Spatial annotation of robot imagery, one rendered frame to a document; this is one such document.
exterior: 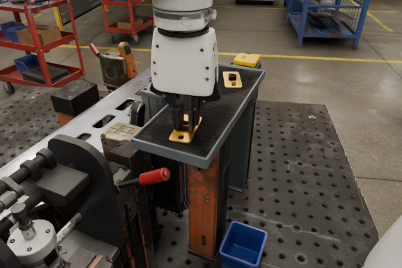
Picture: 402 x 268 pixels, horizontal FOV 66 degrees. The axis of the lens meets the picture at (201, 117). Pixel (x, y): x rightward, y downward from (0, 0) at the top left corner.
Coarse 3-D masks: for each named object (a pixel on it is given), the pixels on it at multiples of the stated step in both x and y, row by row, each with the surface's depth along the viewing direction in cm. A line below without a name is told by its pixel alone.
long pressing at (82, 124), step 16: (144, 80) 109; (112, 96) 99; (128, 96) 99; (96, 112) 90; (112, 112) 90; (128, 112) 90; (64, 128) 84; (80, 128) 84; (96, 128) 84; (96, 144) 78; (16, 160) 72; (0, 176) 68
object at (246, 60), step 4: (236, 56) 85; (240, 56) 85; (244, 56) 84; (248, 56) 85; (252, 56) 85; (256, 56) 85; (236, 60) 82; (240, 60) 82; (244, 60) 82; (248, 60) 82; (252, 60) 82; (256, 60) 82; (236, 64) 83; (240, 64) 82; (244, 64) 82; (248, 64) 81; (252, 64) 81; (256, 64) 82
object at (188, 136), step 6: (186, 120) 57; (180, 126) 54; (186, 126) 53; (198, 126) 55; (174, 132) 53; (180, 132) 53; (186, 132) 53; (192, 132) 53; (174, 138) 52; (186, 138) 52; (192, 138) 52
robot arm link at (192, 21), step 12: (156, 12) 42; (168, 12) 41; (180, 12) 40; (192, 12) 40; (204, 12) 42; (216, 12) 44; (156, 24) 43; (168, 24) 41; (180, 24) 41; (192, 24) 41; (204, 24) 42
